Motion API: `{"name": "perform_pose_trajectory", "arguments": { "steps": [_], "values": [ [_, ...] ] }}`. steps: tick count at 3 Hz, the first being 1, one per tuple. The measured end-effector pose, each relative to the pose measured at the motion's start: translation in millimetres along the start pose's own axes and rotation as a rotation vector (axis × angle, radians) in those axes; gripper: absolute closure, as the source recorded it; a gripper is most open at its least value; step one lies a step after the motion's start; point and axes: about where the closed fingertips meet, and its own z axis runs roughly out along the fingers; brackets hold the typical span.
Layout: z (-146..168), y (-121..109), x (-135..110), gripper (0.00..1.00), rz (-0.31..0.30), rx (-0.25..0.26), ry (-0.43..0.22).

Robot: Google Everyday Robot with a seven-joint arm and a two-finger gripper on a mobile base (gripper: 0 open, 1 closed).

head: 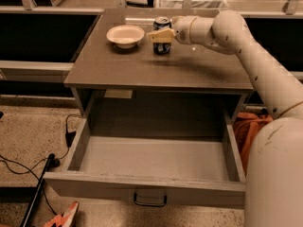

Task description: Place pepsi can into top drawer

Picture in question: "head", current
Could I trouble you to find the orange white shoe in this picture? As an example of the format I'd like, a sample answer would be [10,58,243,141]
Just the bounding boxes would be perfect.
[43,201,80,227]

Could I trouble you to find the black power adapter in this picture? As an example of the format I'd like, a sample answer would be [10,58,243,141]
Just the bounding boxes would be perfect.
[65,131,76,148]

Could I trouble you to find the black pole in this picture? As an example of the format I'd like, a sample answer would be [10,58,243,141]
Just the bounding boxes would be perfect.
[20,153,55,227]

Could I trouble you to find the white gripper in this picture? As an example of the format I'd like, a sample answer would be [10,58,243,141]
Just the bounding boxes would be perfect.
[147,16,202,44]

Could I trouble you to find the black drawer handle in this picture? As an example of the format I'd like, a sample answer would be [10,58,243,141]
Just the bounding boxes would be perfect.
[133,193,168,208]

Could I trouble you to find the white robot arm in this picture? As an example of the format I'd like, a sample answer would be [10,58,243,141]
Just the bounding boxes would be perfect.
[147,10,303,227]

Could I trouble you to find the orange backpack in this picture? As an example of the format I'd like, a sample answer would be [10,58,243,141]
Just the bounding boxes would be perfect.
[233,113,273,173]

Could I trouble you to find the open grey top drawer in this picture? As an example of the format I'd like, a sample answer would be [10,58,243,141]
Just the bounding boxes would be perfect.
[45,94,245,209]

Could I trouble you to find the black power cable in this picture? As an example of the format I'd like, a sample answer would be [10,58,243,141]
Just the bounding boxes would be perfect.
[0,113,80,216]

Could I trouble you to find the white paper bowl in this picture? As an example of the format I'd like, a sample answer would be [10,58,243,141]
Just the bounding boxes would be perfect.
[106,25,145,49]

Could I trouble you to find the grey cabinet with glass top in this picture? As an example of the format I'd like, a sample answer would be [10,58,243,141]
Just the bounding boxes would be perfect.
[63,8,255,125]

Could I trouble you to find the blue pepsi can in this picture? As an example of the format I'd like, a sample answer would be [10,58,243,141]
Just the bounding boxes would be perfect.
[153,16,171,55]

